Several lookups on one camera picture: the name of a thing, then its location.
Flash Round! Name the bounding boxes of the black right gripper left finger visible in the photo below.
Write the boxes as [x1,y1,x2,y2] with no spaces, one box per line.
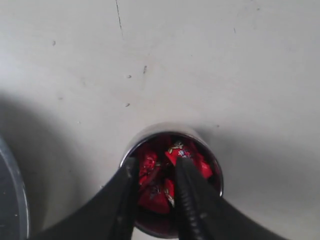
[32,157,140,240]

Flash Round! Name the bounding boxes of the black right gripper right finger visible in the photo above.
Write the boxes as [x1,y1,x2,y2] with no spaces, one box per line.
[174,158,282,240]

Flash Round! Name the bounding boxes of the red candy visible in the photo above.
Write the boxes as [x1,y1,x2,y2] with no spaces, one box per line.
[138,150,158,186]
[165,140,198,166]
[138,186,170,215]

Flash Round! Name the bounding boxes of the stainless steel cup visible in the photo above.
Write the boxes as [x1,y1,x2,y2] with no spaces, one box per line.
[120,123,224,239]

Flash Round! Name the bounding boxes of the round stainless steel plate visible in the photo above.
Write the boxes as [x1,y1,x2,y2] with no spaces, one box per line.
[0,138,30,240]

